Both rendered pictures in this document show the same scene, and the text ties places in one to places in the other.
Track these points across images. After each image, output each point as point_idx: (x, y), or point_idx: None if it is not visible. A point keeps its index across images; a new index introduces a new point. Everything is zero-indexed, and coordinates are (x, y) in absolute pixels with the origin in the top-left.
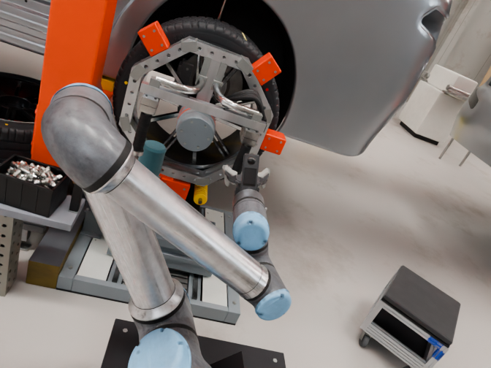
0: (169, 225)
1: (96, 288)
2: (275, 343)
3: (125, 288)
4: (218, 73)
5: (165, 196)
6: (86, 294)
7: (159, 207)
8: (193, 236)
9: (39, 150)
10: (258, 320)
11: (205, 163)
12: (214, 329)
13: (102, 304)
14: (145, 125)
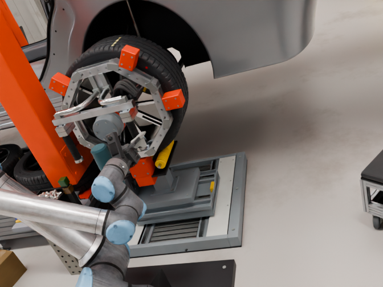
0: (16, 213)
1: (133, 251)
2: (278, 251)
3: (149, 245)
4: (102, 81)
5: (6, 199)
6: (130, 257)
7: (5, 206)
8: (34, 213)
9: (53, 181)
10: (264, 236)
11: (153, 137)
12: (223, 255)
13: (141, 261)
14: (68, 143)
